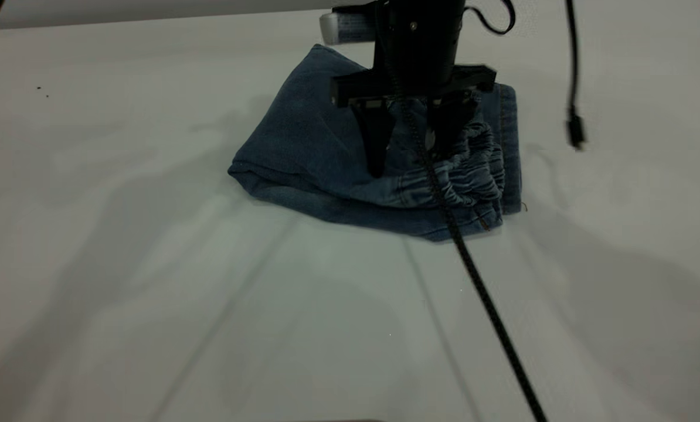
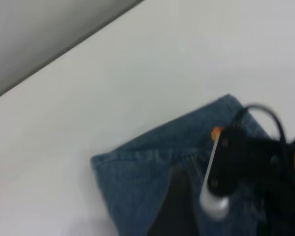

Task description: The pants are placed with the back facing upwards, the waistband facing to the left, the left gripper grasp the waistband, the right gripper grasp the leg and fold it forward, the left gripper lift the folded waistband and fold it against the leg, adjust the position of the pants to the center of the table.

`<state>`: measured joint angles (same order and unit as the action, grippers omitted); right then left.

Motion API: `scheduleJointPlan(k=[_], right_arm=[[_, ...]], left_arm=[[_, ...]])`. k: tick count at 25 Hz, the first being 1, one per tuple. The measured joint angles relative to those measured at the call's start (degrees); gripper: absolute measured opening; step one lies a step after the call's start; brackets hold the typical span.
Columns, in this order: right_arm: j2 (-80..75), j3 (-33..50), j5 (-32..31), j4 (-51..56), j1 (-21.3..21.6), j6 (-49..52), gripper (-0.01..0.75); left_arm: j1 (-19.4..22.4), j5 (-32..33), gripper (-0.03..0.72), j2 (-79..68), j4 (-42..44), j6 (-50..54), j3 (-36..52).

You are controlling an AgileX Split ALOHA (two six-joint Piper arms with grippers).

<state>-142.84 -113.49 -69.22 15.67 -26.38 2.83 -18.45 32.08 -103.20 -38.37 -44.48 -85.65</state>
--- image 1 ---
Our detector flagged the black braided cable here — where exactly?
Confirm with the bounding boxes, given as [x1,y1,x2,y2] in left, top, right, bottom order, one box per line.
[385,56,549,422]

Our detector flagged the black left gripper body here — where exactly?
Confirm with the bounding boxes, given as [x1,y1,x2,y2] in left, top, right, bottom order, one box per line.
[329,0,497,110]

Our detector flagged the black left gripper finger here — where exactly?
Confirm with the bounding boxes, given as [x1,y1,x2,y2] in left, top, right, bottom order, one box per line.
[352,100,395,178]
[428,94,481,160]

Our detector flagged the black hanging cable with connector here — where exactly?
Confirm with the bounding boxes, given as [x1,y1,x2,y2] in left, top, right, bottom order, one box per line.
[563,0,587,151]

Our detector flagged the black looped cable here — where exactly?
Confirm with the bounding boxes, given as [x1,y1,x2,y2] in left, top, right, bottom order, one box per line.
[465,0,516,36]

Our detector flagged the blue denim cartoon print shorts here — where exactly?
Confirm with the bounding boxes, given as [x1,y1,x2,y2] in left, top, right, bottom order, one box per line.
[228,44,524,243]

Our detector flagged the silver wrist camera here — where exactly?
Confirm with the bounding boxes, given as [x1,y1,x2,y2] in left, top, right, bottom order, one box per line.
[319,7,381,46]

